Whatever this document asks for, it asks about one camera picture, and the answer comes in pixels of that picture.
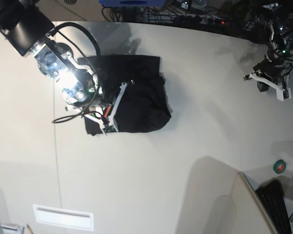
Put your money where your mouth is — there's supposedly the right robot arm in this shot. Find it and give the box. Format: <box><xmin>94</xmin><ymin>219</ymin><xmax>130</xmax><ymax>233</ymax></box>
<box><xmin>0</xmin><ymin>0</ymin><xmax>128</xmax><ymax>134</ymax></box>

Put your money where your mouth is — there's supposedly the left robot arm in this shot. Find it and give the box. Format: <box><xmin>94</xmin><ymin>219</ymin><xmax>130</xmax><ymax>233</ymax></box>
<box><xmin>244</xmin><ymin>0</ymin><xmax>293</xmax><ymax>101</ymax></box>

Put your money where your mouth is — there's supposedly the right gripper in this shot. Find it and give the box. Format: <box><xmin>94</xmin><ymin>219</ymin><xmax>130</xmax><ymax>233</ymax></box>
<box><xmin>63</xmin><ymin>82</ymin><xmax>128</xmax><ymax>136</ymax></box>

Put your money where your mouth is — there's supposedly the black t-shirt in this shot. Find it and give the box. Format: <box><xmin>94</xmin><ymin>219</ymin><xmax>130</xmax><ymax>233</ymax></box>
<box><xmin>78</xmin><ymin>55</ymin><xmax>171</xmax><ymax>133</ymax></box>

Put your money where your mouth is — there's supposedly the black power strip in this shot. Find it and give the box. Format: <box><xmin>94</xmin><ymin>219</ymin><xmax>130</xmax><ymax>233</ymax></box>
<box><xmin>172</xmin><ymin>15</ymin><xmax>226</xmax><ymax>25</ymax></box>

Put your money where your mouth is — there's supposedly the blue box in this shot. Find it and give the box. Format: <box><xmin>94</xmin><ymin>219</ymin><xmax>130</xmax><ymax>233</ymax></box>
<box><xmin>99</xmin><ymin>0</ymin><xmax>166</xmax><ymax>7</ymax></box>

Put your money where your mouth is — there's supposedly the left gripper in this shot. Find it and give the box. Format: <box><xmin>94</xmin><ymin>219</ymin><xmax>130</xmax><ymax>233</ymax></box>
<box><xmin>243</xmin><ymin>56</ymin><xmax>291</xmax><ymax>101</ymax></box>

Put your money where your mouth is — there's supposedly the green tape roll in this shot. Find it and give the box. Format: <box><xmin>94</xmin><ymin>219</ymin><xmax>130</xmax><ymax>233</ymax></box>
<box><xmin>273</xmin><ymin>159</ymin><xmax>287</xmax><ymax>174</ymax></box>

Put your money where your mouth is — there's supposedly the black keyboard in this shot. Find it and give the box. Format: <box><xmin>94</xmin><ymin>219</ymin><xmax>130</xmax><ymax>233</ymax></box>
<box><xmin>255</xmin><ymin>179</ymin><xmax>292</xmax><ymax>234</ymax></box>

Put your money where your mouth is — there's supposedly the white cable slot cover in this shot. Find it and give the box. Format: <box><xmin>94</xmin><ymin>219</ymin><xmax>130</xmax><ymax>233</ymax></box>
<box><xmin>33</xmin><ymin>204</ymin><xmax>94</xmax><ymax>231</ymax></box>

